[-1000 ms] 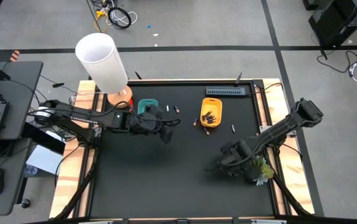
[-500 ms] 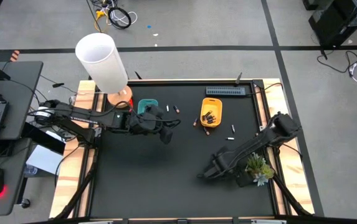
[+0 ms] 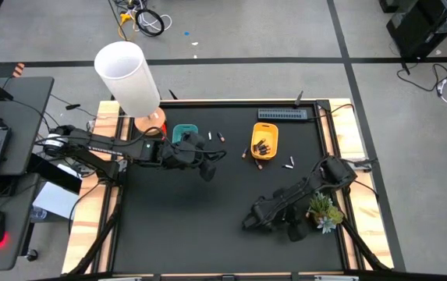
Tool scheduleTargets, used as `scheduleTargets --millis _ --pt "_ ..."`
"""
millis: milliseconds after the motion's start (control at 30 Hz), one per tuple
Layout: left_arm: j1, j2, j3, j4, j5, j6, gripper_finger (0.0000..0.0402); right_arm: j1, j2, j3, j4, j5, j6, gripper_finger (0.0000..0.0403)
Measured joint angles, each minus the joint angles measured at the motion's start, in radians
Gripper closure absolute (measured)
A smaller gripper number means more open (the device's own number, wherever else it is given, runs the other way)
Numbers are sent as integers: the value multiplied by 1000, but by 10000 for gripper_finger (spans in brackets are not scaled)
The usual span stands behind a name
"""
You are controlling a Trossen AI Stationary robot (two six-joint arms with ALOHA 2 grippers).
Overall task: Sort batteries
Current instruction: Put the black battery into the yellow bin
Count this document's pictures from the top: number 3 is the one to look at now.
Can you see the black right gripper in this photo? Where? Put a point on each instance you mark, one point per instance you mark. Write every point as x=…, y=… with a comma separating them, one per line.
x=268, y=210

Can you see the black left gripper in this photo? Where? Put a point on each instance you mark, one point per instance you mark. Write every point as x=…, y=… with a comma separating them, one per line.
x=180, y=154

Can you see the copper black AA battery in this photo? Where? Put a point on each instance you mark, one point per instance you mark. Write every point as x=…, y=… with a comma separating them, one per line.
x=221, y=137
x=265, y=152
x=264, y=148
x=258, y=164
x=260, y=142
x=245, y=153

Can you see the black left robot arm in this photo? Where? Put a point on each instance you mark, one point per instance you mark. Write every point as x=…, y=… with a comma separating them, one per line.
x=102, y=145

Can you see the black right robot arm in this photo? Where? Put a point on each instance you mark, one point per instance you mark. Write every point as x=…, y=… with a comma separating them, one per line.
x=309, y=186

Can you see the teal plastic bin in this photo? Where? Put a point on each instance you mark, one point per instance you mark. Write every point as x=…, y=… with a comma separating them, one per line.
x=180, y=130

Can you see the black antenna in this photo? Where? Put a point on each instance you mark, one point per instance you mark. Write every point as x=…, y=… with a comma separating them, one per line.
x=173, y=94
x=299, y=97

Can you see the potted succulent plant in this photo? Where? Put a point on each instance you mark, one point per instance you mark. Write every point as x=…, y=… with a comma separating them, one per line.
x=324, y=214

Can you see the white shade table lamp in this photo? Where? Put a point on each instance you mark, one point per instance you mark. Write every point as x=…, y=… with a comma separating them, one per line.
x=127, y=78

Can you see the yellow plastic bin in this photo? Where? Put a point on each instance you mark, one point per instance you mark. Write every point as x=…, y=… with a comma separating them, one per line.
x=270, y=130

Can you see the grey power strip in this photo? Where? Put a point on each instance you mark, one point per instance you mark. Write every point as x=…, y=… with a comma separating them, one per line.
x=281, y=114

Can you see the white box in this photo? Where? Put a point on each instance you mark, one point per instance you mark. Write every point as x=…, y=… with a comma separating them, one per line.
x=55, y=200

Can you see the black office desk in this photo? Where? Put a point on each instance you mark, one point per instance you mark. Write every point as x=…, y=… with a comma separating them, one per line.
x=28, y=117

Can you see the orange black striped marker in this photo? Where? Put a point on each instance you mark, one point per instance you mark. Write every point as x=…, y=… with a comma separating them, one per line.
x=18, y=69

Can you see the black computer tower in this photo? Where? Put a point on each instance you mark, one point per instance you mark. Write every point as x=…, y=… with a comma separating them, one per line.
x=422, y=27

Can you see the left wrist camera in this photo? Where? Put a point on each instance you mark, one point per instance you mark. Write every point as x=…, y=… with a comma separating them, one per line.
x=207, y=171

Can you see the white metal bracket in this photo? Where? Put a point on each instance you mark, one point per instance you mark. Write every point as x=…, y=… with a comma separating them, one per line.
x=123, y=166

